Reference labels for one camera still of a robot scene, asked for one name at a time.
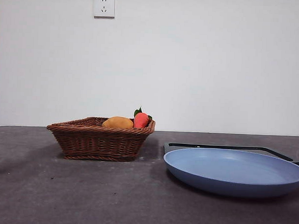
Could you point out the blue round plate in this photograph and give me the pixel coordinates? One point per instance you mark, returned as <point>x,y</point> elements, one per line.
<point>226,173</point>

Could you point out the orange-red carrot with leaves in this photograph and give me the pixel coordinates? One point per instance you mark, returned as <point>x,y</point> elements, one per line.
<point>141,120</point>

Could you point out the yellow-brown potato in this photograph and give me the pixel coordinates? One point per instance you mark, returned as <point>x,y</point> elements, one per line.
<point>117,122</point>

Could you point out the brown wicker basket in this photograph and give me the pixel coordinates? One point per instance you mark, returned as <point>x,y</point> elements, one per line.
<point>97,142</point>

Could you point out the black rectangular tray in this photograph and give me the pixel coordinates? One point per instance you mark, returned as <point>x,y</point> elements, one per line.
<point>212,145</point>

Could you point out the white wall power socket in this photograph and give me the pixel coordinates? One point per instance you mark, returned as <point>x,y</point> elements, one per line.
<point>104,6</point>

